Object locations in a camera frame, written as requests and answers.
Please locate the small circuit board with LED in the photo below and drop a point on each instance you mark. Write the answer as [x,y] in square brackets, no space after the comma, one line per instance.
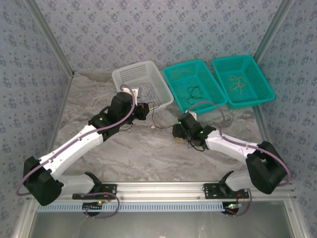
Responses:
[231,206]
[92,207]

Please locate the aluminium frame post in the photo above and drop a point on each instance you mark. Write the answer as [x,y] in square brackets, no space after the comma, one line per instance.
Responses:
[50,37]
[273,29]

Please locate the grey metal base panel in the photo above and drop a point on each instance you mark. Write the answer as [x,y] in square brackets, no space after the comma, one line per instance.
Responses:
[158,225]

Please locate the aluminium table side rail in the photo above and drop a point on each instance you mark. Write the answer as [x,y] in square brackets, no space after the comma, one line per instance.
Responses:
[63,106]
[262,124]

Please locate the white perforated plastic basket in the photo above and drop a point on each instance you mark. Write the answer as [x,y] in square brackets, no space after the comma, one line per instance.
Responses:
[138,72]

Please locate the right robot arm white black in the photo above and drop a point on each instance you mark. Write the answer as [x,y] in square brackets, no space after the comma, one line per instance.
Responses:
[227,146]

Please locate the long aluminium mounting rail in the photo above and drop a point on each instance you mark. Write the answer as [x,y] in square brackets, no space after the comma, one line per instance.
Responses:
[161,189]

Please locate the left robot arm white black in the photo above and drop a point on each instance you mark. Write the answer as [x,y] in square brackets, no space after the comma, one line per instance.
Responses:
[74,146]

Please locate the teal perforated plastic basket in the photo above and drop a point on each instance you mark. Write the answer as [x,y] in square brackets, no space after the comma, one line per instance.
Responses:
[257,81]
[188,74]

